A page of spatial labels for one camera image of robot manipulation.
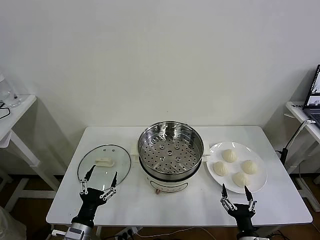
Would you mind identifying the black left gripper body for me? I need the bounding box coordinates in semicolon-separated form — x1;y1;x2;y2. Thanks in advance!
71;187;106;227

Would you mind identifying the thin black cable loop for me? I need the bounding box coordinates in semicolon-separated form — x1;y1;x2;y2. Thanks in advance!
0;101;12;120

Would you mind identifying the stainless steel steamer basket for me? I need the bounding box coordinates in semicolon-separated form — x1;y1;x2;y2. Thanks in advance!
137;121;204;176

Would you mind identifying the open laptop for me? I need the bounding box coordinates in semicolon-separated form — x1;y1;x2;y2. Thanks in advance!
302;64;320;122

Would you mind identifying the white side table with laptop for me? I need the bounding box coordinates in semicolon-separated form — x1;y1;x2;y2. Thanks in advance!
284;101;320;211

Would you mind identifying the white steamed baozi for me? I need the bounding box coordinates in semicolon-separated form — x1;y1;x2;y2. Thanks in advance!
222;149;238;163
240;159;258;175
231;171;250;188
212;161;229;177

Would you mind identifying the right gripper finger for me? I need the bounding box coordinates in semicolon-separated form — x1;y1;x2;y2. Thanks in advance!
244;184;258;211
219;183;238;211

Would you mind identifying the white plug with cable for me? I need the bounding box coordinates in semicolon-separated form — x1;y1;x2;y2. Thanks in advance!
284;119;316;151

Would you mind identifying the glass lid with white handle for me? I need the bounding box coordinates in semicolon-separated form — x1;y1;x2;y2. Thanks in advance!
77;144;132;192

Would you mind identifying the clear glass jar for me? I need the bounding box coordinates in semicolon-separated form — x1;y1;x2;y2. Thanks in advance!
0;72;22;109

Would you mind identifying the white power strip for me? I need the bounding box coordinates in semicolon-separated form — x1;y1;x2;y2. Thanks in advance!
113;226;143;238

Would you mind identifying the white side table with jar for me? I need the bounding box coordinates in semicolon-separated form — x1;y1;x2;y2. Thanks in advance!
0;94;60;213

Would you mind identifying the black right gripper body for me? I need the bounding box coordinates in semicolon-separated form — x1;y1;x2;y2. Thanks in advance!
230;202;259;233

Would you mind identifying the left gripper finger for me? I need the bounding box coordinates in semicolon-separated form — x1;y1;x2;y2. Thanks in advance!
79;164;97;196
99;171;119;201

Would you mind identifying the white round plate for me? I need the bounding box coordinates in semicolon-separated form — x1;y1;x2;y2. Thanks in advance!
206;141;268;195

